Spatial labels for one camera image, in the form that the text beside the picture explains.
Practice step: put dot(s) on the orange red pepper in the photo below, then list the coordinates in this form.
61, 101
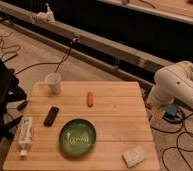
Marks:
89, 99

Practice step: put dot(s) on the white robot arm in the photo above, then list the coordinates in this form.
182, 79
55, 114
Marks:
173, 82

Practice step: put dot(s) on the white sponge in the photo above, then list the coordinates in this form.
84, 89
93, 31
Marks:
134, 156

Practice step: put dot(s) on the white paper cup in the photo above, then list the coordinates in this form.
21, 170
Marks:
53, 80

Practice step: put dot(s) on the black remote control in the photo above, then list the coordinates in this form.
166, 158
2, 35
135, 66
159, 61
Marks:
51, 116

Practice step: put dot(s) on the green round plate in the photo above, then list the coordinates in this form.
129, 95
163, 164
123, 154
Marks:
77, 137

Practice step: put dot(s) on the blue box on floor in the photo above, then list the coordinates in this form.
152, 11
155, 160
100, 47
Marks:
171, 111

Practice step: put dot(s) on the white tube with cap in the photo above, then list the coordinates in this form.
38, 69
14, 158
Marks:
26, 136

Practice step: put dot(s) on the black chair frame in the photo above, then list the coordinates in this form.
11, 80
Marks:
10, 91

